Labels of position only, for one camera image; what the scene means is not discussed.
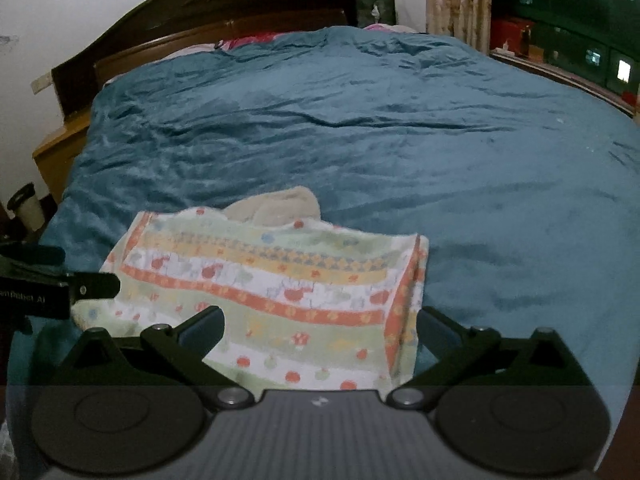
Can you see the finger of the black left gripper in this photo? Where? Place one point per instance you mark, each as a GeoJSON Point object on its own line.
{"type": "Point", "coordinates": [31, 255]}
{"type": "Point", "coordinates": [92, 286]}

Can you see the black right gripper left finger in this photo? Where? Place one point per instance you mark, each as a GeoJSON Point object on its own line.
{"type": "Point", "coordinates": [202, 332]}

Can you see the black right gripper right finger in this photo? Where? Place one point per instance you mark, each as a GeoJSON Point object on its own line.
{"type": "Point", "coordinates": [439, 334]}

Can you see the colourful patterned child shirt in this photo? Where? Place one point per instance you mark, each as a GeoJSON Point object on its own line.
{"type": "Point", "coordinates": [307, 305]}

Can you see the small trash bin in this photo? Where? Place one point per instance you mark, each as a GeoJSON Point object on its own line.
{"type": "Point", "coordinates": [25, 205]}

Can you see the wooden nightstand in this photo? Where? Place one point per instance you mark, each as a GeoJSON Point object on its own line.
{"type": "Point", "coordinates": [55, 155]}

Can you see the teal blue bed blanket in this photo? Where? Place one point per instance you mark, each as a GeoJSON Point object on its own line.
{"type": "Point", "coordinates": [527, 190]}

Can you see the red pink pillow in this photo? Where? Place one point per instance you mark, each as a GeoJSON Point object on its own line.
{"type": "Point", "coordinates": [223, 45]}

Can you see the dark wooden headboard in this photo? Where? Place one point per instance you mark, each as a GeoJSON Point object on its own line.
{"type": "Point", "coordinates": [75, 81]}

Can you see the red box on windowsill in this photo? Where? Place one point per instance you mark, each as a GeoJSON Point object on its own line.
{"type": "Point", "coordinates": [512, 35]}

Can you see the dark box by headboard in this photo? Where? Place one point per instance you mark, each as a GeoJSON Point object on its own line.
{"type": "Point", "coordinates": [362, 13]}

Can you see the beige left curtain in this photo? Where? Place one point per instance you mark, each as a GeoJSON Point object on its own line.
{"type": "Point", "coordinates": [466, 20]}

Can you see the white wall socket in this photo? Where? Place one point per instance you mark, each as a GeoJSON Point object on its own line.
{"type": "Point", "coordinates": [42, 82]}

